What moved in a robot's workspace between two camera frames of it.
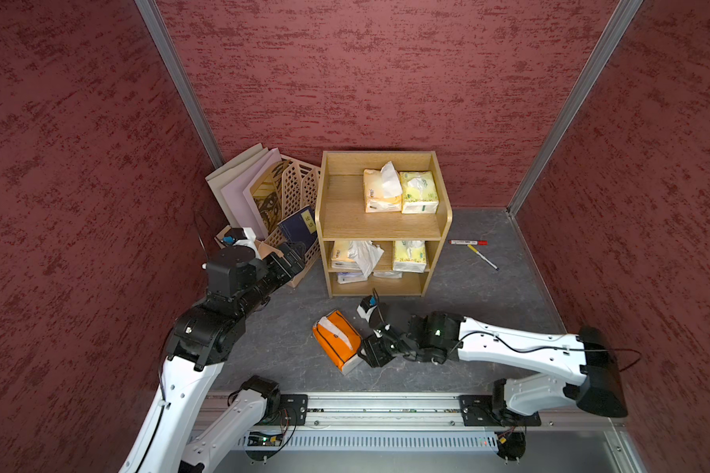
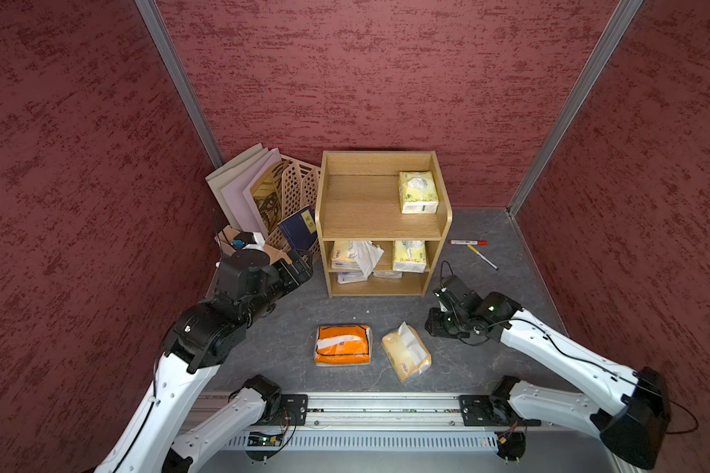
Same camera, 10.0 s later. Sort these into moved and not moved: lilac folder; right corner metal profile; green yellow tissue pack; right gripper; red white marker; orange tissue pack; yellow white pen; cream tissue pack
Moved: right gripper; orange tissue pack; cream tissue pack
Not moved: green yellow tissue pack; red white marker; yellow white pen; right corner metal profile; lilac folder
